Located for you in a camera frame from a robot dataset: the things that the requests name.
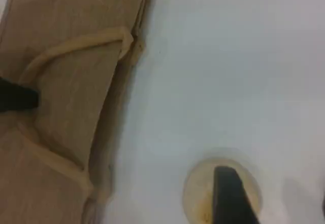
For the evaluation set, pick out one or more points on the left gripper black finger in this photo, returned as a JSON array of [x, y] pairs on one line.
[[15, 97]]

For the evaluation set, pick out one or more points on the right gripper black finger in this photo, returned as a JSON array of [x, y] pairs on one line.
[[323, 203], [231, 201]]

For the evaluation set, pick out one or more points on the round egg yolk pastry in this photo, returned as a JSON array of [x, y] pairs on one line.
[[198, 191]]

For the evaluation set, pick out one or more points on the brown jute tote bag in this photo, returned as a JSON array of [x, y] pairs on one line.
[[63, 132]]

